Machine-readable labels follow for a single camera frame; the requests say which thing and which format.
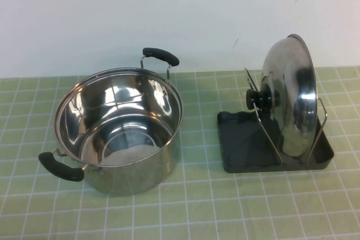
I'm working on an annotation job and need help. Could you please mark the stainless steel pot lid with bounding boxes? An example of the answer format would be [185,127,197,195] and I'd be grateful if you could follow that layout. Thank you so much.
[244,34,318,165]

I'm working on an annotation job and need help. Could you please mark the dark tray wire lid rack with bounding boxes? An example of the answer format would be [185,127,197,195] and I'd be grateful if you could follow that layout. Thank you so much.
[217,67,335,174]

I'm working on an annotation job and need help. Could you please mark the stainless steel pot black handles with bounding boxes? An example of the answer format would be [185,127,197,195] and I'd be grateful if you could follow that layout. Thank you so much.
[38,47,183,197]

